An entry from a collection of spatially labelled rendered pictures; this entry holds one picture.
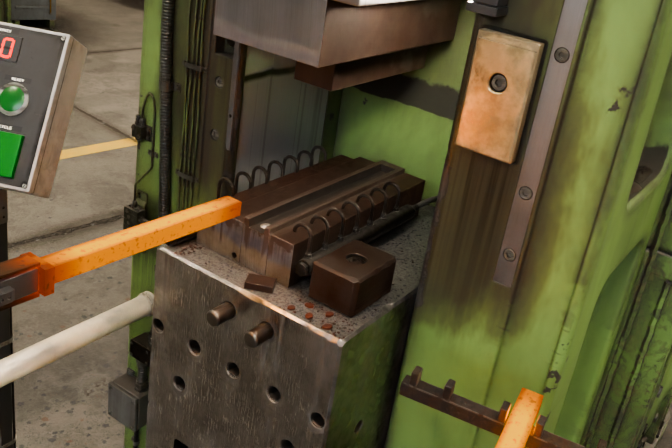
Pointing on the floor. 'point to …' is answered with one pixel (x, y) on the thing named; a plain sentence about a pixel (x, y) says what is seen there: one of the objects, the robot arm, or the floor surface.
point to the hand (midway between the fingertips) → (3, 285)
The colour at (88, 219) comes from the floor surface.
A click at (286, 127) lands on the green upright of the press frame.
